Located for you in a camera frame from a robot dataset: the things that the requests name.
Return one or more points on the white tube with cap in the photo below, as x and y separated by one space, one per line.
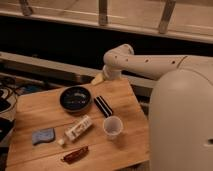
74 132

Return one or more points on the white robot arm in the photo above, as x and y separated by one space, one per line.
180 108

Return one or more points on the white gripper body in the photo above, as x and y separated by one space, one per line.
99 78

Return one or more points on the black round bowl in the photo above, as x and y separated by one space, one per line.
75 99

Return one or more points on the red brown snack wrapper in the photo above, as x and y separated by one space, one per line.
75 155

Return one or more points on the blue sponge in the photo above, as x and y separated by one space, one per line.
43 136

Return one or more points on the black white striped eraser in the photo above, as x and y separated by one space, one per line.
103 106

